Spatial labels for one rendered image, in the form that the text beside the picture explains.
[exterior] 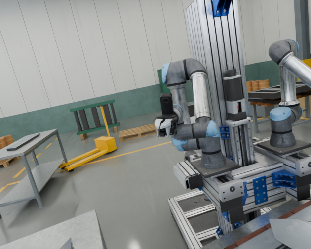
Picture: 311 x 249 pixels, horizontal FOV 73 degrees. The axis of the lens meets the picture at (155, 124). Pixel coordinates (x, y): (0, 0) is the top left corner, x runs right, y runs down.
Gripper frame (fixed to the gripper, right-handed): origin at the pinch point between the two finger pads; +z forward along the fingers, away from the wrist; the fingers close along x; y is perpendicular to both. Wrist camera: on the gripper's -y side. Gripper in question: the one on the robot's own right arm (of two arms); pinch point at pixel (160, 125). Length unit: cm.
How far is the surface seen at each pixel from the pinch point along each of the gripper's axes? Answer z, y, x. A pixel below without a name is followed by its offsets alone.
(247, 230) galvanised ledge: -41, 73, -37
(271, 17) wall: -1092, -213, -297
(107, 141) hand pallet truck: -393, 146, 234
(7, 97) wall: -673, 48, 836
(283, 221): -27, 55, -50
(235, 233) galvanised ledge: -39, 74, -30
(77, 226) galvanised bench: 0, 47, 41
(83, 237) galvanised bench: 7, 46, 34
